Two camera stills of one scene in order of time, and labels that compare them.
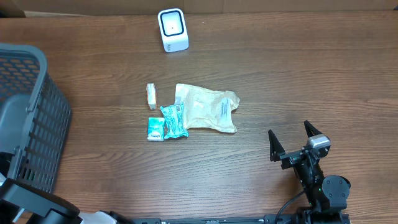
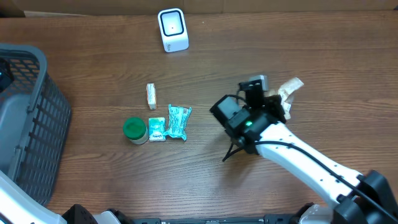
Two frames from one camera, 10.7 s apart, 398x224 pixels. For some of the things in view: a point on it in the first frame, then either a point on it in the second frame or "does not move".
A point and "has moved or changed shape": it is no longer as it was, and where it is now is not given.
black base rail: x=275 y=219 does not move
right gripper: x=290 y=158 → x=274 y=104
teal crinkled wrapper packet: x=175 y=126 has moved or changed shape
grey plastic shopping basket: x=35 y=117 does not move
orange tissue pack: x=151 y=94 does not move
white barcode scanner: x=173 y=30 does not move
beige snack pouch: x=207 y=109 → x=286 y=91
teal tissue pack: x=156 y=129 does not move
